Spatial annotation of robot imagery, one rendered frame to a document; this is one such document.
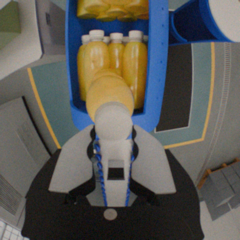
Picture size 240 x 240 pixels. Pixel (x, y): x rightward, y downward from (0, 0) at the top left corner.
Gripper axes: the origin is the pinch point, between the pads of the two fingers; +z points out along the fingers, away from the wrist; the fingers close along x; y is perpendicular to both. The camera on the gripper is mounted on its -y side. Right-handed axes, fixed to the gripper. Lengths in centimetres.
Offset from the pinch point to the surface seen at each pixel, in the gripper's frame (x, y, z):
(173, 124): 75, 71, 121
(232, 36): 51, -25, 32
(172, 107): 68, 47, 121
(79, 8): -10.8, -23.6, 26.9
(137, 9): 5.8, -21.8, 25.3
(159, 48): 9.2, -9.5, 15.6
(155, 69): 8.2, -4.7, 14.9
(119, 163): 2, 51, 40
